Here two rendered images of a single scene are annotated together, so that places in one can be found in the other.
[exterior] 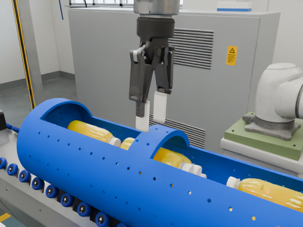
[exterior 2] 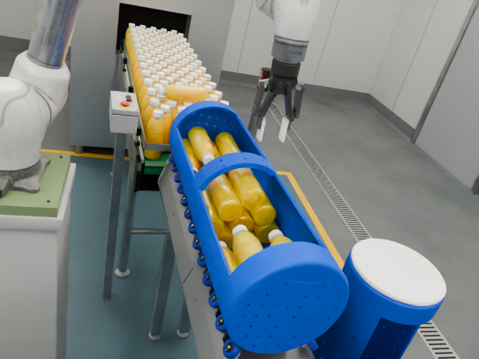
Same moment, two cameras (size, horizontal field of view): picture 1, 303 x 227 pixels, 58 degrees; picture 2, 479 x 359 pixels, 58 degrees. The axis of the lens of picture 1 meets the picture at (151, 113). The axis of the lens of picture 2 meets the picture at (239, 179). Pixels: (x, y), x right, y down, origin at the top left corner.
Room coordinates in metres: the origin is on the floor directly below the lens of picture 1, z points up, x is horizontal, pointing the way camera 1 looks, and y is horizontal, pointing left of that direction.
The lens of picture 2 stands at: (1.55, 0.59, 1.76)
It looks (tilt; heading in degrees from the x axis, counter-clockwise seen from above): 29 degrees down; 214
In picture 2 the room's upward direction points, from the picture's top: 14 degrees clockwise
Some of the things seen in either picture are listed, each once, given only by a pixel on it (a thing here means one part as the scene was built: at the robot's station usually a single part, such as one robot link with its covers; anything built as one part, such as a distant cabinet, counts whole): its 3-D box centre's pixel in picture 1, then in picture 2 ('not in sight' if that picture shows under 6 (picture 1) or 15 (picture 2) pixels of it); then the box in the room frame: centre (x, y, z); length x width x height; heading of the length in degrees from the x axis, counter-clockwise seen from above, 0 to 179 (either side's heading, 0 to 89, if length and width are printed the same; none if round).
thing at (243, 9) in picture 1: (234, 7); not in sight; (2.33, -0.66, 1.48); 0.24 x 0.12 x 0.08; 60
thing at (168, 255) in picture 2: not in sight; (162, 289); (0.46, -0.40, 0.31); 0.06 x 0.06 x 0.63; 56
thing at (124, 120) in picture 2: not in sight; (122, 111); (0.49, -0.75, 1.05); 0.20 x 0.10 x 0.10; 56
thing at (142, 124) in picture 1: (142, 115); (283, 129); (0.53, 0.02, 1.32); 0.03 x 0.01 x 0.07; 56
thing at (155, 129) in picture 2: not in sight; (155, 136); (0.43, -0.61, 0.99); 0.07 x 0.07 x 0.19
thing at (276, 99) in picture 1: (280, 90); (9, 119); (1.05, -0.52, 1.21); 0.18 x 0.16 x 0.22; 43
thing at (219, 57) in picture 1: (155, 81); not in sight; (2.84, -0.05, 0.72); 2.15 x 0.54 x 1.45; 52
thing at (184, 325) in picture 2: not in sight; (192, 288); (0.34, -0.32, 0.31); 0.06 x 0.06 x 0.63; 56
